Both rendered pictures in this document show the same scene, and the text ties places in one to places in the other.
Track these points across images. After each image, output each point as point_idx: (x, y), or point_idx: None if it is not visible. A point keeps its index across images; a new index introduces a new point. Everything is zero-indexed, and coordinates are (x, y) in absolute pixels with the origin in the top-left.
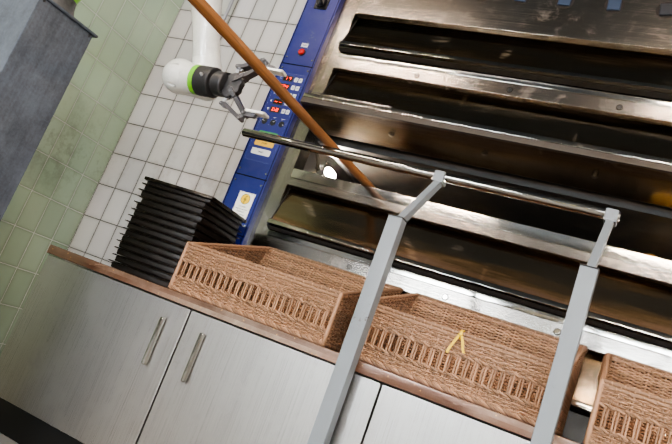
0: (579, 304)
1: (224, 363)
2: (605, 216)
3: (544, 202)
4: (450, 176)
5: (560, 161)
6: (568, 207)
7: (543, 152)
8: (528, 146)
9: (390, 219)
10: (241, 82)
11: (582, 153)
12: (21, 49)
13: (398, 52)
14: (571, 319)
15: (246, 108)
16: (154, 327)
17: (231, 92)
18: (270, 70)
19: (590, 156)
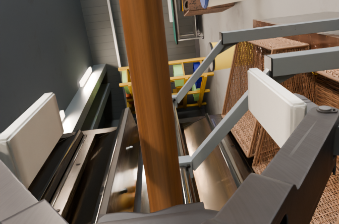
0: (244, 29)
1: None
2: (174, 96)
3: (176, 115)
4: (179, 155)
5: (117, 202)
6: (174, 108)
7: (112, 205)
8: (108, 210)
9: (276, 56)
10: (108, 214)
11: (112, 178)
12: None
13: None
14: (256, 28)
15: (287, 103)
16: None
17: (254, 206)
18: (33, 120)
19: (114, 174)
